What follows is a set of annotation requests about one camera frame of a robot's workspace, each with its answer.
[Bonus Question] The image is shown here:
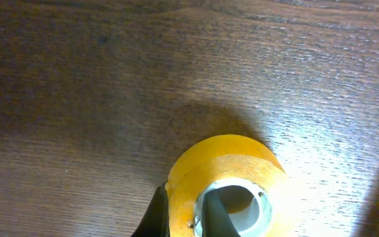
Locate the yellow tape roll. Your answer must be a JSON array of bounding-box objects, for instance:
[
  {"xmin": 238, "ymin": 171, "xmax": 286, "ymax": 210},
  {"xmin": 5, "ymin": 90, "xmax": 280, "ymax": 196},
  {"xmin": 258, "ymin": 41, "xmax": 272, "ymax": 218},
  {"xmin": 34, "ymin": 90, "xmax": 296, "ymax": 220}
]
[{"xmin": 165, "ymin": 134, "xmax": 294, "ymax": 236}]

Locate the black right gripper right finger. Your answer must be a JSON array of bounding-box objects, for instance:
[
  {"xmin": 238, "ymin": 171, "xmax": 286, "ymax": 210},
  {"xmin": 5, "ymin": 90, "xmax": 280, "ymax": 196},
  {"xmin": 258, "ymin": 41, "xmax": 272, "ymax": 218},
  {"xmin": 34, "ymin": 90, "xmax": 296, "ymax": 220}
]
[{"xmin": 201, "ymin": 190, "xmax": 240, "ymax": 237}]

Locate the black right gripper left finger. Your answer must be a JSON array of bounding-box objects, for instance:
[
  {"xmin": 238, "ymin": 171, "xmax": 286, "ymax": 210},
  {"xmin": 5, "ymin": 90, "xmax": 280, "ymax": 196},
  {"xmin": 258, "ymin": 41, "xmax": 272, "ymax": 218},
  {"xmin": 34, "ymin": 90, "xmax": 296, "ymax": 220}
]
[{"xmin": 131, "ymin": 183, "xmax": 170, "ymax": 237}]

